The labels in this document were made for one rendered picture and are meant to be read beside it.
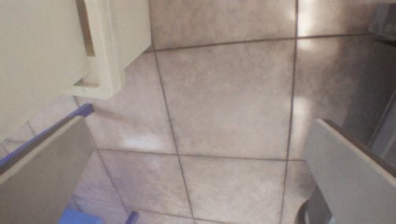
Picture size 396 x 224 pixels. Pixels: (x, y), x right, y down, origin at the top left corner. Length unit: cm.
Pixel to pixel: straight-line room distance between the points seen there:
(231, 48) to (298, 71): 16
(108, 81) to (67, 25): 9
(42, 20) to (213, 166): 56
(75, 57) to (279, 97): 43
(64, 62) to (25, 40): 6
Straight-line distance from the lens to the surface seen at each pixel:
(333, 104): 57
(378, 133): 41
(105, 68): 33
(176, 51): 53
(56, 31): 32
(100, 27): 32
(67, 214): 141
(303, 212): 69
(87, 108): 73
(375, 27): 43
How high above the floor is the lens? 48
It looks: 58 degrees down
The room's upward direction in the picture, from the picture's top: 152 degrees counter-clockwise
